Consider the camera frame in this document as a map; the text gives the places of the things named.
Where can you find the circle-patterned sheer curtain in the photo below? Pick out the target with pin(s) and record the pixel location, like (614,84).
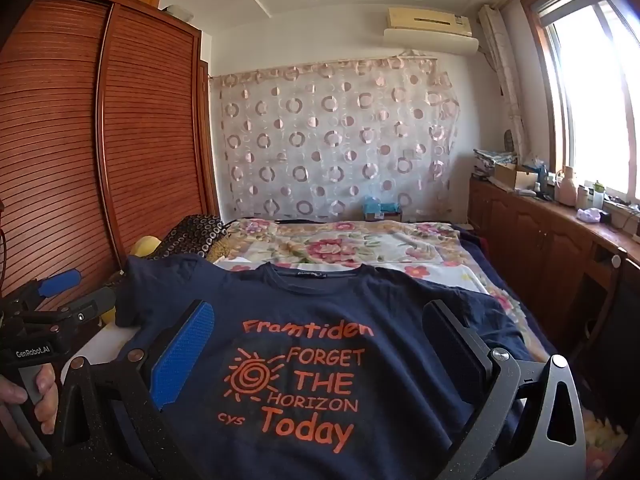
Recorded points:
(325,135)

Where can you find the grey figurine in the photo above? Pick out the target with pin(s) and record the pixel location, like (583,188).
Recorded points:
(508,141)

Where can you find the navy printed t-shirt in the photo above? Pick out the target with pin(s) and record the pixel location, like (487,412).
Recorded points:
(350,300)

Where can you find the dark circle-patterned pillow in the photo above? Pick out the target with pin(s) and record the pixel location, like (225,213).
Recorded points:
(195,235)

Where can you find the cardboard box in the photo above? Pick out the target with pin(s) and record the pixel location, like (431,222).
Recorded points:
(520,177)

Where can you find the green-capped bottle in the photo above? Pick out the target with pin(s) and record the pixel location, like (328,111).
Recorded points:
(598,195)

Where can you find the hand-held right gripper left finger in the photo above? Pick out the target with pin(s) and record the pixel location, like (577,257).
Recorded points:
(182,355)

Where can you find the tied floral window curtain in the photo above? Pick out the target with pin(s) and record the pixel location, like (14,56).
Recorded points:
(505,60)

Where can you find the small black box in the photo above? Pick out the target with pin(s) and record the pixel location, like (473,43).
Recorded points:
(606,217)

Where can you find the white bottle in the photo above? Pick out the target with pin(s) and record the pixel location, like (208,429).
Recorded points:
(583,197)

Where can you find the stack of printed cloths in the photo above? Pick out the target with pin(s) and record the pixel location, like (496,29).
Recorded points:
(490,157)

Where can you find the wall air conditioner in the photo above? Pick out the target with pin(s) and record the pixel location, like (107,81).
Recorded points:
(430,42)

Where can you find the pale storage box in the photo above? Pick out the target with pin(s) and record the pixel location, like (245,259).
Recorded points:
(177,12)

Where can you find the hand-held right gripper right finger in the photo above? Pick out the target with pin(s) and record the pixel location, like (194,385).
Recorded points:
(452,345)

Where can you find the wooden sideboard cabinet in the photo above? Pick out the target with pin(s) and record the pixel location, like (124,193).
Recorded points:
(530,230)

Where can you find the window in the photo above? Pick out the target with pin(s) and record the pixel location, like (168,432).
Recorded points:
(590,85)

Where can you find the person's left hand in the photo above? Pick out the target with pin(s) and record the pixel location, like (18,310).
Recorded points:
(47,395)

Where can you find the blue plastic package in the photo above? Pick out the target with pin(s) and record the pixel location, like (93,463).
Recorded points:
(380,206)

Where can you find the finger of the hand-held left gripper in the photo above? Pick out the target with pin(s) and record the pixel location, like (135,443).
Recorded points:
(95,302)
(60,282)

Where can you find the blue bottle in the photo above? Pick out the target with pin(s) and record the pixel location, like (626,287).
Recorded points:
(542,177)

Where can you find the pink thermos jug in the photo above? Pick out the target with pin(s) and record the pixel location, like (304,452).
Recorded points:
(567,190)

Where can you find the slatted wooden wardrobe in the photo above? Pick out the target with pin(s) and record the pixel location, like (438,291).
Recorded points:
(140,135)

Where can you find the wooden chair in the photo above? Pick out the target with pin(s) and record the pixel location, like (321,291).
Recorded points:
(607,300)

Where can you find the floral blanket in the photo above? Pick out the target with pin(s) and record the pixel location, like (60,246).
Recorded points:
(325,247)

